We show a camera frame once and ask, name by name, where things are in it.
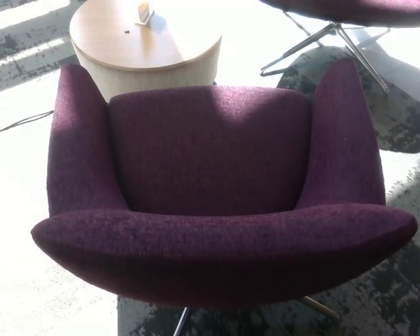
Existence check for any purple fabric swivel armchair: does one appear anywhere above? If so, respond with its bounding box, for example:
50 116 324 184
30 57 418 336

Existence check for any thin black floor cable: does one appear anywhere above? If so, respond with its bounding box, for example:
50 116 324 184
0 109 55 136

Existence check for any purple chair with chrome base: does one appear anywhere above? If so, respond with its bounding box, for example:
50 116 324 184
258 0 420 94

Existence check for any round wooden side table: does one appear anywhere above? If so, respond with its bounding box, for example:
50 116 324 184
69 0 223 105

